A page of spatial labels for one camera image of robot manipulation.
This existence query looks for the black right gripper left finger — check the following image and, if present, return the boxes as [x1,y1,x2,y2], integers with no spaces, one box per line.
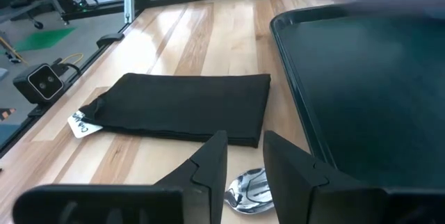
[152,129,229,224]

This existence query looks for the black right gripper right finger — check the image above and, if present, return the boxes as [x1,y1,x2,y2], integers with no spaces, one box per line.
[262,129,387,224]

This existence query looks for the teal-handled metal spoon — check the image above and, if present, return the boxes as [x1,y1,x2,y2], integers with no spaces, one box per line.
[223,167,276,216]

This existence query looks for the black cloth napkin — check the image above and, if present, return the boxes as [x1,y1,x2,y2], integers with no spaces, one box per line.
[79,72,272,149]

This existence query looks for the white napkin tag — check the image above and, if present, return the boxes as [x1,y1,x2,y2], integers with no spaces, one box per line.
[67,110,104,139]

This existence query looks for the black serving tray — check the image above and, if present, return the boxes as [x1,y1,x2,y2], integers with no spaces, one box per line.
[268,2,445,191]

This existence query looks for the green floor mat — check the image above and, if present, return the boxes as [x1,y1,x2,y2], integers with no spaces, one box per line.
[13,26,79,54]

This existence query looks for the black edge bracket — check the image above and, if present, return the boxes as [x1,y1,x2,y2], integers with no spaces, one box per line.
[95,32,126,49]

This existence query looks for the black camera cable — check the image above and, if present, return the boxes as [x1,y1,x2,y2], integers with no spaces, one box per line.
[62,62,83,78]

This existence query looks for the yellow cable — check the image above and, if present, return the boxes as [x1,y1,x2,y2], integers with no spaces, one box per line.
[58,52,85,66]

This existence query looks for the black table-level camera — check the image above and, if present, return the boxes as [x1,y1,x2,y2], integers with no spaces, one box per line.
[13,63,66,105]

